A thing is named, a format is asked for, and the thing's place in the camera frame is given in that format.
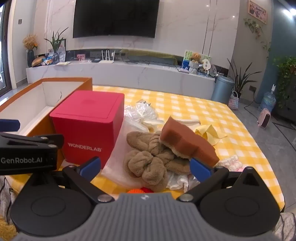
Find green plant in glass vase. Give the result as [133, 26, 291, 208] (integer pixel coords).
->
[44, 27, 69, 64]

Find blue grey trash bin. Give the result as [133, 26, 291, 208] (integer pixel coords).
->
[211, 75, 235, 105]

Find black cables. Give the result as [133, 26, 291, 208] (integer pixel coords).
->
[121, 58, 177, 67]

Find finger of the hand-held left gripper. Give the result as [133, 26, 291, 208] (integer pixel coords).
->
[0, 119, 21, 133]
[0, 133, 65, 150]

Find blue water bottle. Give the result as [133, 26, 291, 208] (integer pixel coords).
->
[260, 85, 277, 114]

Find black floor cable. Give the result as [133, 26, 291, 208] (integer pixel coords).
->
[244, 91, 296, 145]

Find woven handle basket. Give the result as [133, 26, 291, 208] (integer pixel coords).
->
[228, 91, 239, 111]

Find orange storage box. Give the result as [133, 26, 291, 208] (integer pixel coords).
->
[0, 77, 93, 139]

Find tall leafy potted plant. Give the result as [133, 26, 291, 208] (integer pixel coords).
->
[227, 58, 260, 98]

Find pink heater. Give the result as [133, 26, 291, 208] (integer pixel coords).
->
[257, 109, 272, 128]

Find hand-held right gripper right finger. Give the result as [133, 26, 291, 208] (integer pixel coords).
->
[179, 158, 263, 202]

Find hanging ivy plant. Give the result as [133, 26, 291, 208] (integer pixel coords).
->
[244, 19, 272, 59]

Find dark vase with dried flowers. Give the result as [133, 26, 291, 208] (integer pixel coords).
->
[22, 34, 39, 68]

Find clear plastic bag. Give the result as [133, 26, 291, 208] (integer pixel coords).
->
[124, 100, 163, 131]

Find framed wall picture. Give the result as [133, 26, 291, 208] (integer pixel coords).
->
[248, 0, 268, 24]

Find yellow fuzzy cushion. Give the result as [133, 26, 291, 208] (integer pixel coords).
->
[0, 214, 18, 241]

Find white pink fluffy cloth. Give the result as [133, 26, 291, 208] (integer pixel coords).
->
[217, 155, 245, 172]

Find yellow cloth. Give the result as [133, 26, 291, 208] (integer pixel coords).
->
[194, 125, 228, 146]

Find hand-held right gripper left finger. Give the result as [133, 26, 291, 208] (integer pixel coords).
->
[28, 156, 115, 204]

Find brown round ornament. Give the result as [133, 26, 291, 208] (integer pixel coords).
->
[32, 56, 46, 68]

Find bushy green plant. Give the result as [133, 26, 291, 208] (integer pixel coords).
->
[273, 56, 296, 109]

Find teddy bear bouquet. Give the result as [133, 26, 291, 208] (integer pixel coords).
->
[188, 52, 202, 75]

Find red square box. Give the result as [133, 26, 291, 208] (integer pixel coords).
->
[49, 90, 125, 170]

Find white marble television bench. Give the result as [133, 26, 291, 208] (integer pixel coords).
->
[25, 61, 216, 100]

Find blue green box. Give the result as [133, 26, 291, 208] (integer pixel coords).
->
[182, 50, 193, 70]

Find brown sponge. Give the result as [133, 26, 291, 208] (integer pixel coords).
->
[159, 116, 220, 167]

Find white router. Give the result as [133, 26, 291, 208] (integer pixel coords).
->
[99, 49, 116, 64]

